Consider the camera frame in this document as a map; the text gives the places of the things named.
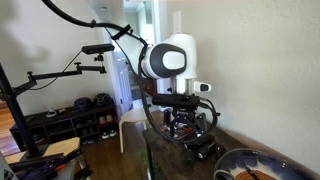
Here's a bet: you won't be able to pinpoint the black vertical pole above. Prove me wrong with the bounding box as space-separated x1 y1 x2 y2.
0 63 50 160

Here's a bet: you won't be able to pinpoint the white black sneakers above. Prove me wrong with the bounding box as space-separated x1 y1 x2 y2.
100 128 119 141

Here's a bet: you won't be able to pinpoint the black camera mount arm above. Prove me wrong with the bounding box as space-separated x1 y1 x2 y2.
13 54 108 96

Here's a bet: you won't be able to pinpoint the small white object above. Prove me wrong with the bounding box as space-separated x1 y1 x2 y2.
45 105 58 119

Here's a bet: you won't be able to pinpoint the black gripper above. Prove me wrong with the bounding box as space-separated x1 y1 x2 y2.
163 107 208 139

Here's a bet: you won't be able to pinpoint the white round stool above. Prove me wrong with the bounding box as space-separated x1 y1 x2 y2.
118 107 150 154

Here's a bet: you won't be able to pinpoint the dark blue bicycle helmet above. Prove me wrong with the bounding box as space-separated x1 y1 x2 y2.
73 96 94 113

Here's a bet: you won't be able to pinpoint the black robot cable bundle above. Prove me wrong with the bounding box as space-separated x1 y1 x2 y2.
41 0 222 146

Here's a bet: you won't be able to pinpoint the dark wooden console table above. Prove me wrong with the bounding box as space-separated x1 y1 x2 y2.
142 127 320 180

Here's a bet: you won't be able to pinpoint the blue plate with orange centre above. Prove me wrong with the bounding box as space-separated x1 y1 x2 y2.
213 148 316 180

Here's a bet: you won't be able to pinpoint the black bicycle helmet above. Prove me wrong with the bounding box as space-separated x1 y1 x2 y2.
93 92 115 107

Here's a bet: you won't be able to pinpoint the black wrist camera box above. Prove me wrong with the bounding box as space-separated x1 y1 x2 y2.
151 94 201 110

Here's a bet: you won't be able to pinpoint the white red sneakers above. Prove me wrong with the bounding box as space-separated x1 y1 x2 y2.
98 114 115 125

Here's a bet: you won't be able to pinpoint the white door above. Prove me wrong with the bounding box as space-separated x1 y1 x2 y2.
110 49 135 115

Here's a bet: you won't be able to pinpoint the black stereo camera bar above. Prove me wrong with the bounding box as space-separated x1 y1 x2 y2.
81 43 116 56

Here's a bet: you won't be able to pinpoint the white wall plate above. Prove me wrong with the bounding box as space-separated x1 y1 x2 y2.
172 10 183 35

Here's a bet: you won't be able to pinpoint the wooden top folding stand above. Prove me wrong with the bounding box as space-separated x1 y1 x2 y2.
0 136 95 180

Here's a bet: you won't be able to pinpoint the dark wooden shoe rack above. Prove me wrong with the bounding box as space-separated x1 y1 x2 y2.
9 103 120 153

